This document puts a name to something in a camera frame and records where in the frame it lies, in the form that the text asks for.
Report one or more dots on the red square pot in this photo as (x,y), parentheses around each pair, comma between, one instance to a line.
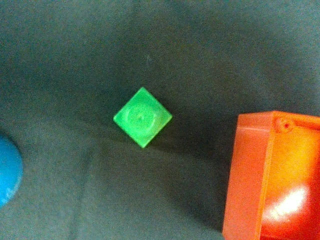
(274,181)

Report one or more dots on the black tablecloth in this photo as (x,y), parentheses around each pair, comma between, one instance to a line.
(67,67)

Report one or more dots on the green toy block with letter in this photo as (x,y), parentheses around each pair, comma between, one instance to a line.
(142,117)

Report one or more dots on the blue ball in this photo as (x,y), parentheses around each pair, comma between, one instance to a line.
(11,170)

